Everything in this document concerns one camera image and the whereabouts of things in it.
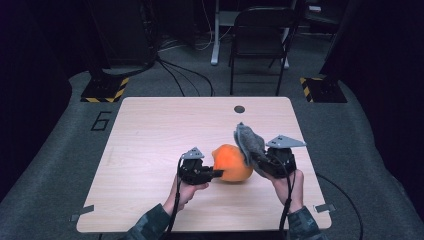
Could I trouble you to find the dark equipment cabinet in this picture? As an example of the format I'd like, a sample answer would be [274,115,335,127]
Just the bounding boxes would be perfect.
[85,0,158,69]

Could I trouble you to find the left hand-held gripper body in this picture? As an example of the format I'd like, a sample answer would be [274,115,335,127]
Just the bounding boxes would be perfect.
[177,146,216,186]

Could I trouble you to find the orange ball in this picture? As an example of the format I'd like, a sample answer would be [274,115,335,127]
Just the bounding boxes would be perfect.
[212,143,254,183]

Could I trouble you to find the grey terry cloth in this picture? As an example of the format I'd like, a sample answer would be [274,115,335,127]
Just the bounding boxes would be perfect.
[233,122,270,168]

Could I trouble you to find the grey tape strip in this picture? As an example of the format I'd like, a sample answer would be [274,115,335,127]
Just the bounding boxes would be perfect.
[313,203,336,214]
[69,204,96,223]

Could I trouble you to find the black floor cable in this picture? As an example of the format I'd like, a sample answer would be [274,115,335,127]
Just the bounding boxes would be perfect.
[314,172,365,240]

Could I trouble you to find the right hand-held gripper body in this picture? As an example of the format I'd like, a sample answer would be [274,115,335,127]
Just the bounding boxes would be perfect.
[255,134,308,179]

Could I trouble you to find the person's right hand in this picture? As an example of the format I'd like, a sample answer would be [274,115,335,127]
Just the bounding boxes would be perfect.
[265,168,306,215]

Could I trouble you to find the black floor cables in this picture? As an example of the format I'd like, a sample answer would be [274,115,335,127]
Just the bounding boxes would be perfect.
[155,54,215,98]

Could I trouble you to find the left hand-held gripper cable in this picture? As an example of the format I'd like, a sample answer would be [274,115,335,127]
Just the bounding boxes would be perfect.
[162,156,184,240]

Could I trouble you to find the black folding chair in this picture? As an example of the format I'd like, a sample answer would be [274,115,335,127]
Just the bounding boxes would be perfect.
[228,5,298,97]

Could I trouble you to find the white desk leg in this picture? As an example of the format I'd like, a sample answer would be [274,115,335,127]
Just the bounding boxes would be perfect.
[210,0,222,66]
[281,28,290,70]

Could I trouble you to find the person's left hand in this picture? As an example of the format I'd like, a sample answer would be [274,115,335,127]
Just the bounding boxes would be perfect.
[162,174,210,217]

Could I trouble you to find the hand-held gripper cable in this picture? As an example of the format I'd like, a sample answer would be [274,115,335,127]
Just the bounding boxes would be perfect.
[162,156,184,240]
[278,156,296,240]

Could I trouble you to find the striped black stand base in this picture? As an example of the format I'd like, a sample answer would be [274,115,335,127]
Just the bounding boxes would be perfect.
[299,77,348,104]
[80,76,130,104]

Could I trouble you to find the right hand-held gripper cable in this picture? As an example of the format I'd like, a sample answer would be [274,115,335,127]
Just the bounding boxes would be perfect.
[278,156,296,240]

